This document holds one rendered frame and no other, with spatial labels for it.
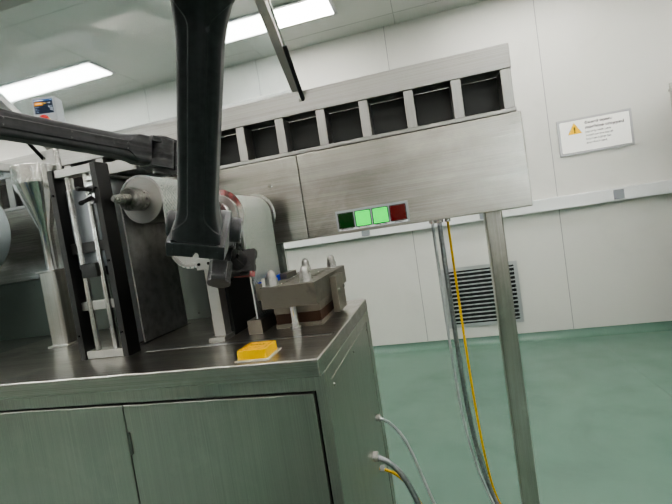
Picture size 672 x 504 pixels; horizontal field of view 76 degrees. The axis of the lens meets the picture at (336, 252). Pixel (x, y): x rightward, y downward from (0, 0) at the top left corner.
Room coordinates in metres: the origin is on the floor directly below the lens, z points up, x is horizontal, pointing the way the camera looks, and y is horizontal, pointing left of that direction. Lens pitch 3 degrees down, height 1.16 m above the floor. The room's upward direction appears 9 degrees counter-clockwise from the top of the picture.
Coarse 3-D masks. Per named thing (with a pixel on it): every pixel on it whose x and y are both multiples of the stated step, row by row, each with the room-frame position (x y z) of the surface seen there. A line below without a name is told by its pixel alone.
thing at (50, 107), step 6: (48, 96) 1.38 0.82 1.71; (36, 102) 1.37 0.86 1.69; (42, 102) 1.37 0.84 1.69; (48, 102) 1.38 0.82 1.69; (54, 102) 1.38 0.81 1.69; (60, 102) 1.41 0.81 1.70; (36, 108) 1.37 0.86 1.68; (42, 108) 1.37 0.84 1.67; (48, 108) 1.38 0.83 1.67; (54, 108) 1.38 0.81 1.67; (60, 108) 1.41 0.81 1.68; (36, 114) 1.37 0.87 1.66; (42, 114) 1.37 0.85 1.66; (48, 114) 1.38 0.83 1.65; (54, 114) 1.38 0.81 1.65; (60, 114) 1.40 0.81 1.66; (60, 120) 1.39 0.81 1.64
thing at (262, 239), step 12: (252, 228) 1.29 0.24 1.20; (264, 228) 1.38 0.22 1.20; (252, 240) 1.28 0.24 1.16; (264, 240) 1.37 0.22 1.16; (264, 252) 1.35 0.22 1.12; (276, 252) 1.45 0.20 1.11; (264, 264) 1.34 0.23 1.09; (276, 264) 1.43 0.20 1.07; (264, 276) 1.32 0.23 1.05; (252, 288) 1.23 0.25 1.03
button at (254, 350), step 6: (252, 342) 1.01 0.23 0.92; (258, 342) 1.00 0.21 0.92; (264, 342) 0.99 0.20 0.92; (270, 342) 0.98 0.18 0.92; (246, 348) 0.96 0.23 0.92; (252, 348) 0.95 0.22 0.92; (258, 348) 0.94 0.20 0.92; (264, 348) 0.94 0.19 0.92; (270, 348) 0.96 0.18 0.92; (276, 348) 0.99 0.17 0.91; (240, 354) 0.95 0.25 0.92; (246, 354) 0.94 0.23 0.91; (252, 354) 0.94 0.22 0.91; (258, 354) 0.94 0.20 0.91; (264, 354) 0.93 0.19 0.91; (270, 354) 0.96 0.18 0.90
